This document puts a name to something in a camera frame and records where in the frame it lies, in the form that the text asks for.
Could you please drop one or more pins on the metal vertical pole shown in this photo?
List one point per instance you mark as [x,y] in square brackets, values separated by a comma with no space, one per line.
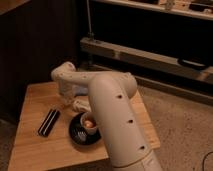
[90,32]

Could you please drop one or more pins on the black striped case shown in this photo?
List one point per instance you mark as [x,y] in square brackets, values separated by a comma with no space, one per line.
[48,122]

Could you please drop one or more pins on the wooden low table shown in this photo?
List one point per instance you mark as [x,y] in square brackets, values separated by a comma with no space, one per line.
[32,152]

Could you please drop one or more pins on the wooden shelf rail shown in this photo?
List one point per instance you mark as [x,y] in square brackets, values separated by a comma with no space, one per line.
[157,8]

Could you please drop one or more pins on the black handle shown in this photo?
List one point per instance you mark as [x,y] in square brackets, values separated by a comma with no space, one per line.
[182,62]

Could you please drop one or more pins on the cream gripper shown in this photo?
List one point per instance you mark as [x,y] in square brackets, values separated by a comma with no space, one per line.
[68,92]

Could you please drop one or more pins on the metal fork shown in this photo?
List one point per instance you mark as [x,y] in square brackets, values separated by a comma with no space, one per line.
[81,135]

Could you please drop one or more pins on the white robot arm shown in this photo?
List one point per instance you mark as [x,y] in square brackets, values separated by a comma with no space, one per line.
[109,95]

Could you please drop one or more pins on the white cup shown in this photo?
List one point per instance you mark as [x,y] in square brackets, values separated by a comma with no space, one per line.
[88,122]

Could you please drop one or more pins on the black round plate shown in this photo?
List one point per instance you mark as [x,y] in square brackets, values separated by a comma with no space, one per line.
[75,126]

